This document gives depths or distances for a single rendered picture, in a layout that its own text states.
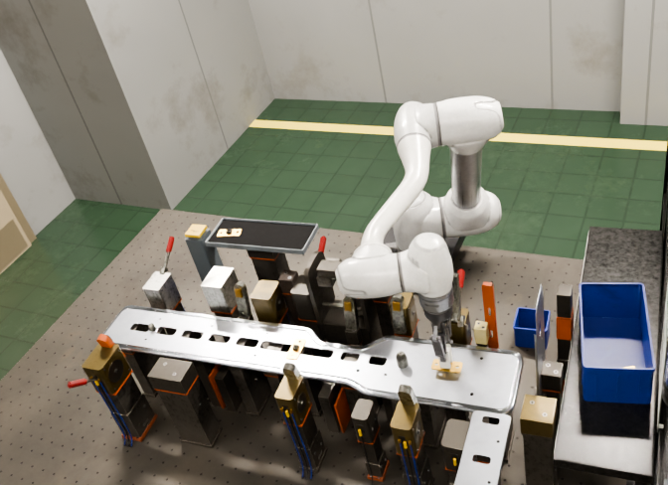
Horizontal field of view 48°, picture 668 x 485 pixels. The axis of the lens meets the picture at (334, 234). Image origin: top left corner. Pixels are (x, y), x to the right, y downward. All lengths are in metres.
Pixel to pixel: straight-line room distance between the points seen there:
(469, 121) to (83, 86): 3.06
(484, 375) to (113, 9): 3.22
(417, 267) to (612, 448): 0.63
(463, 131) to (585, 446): 0.93
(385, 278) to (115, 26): 3.09
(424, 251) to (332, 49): 3.87
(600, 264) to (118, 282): 1.99
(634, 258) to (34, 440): 2.09
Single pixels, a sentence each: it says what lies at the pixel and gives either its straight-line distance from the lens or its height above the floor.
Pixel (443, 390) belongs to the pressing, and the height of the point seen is 1.00.
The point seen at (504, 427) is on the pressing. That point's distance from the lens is 2.01.
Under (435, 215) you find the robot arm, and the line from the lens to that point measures 2.73.
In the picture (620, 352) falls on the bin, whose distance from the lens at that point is 2.14.
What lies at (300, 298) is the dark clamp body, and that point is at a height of 1.06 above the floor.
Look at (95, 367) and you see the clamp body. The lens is 2.44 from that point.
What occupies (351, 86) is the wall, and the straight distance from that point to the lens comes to 5.64.
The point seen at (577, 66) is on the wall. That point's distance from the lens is 5.07.
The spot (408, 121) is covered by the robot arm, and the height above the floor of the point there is 1.52.
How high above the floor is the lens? 2.61
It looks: 37 degrees down
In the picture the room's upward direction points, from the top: 14 degrees counter-clockwise
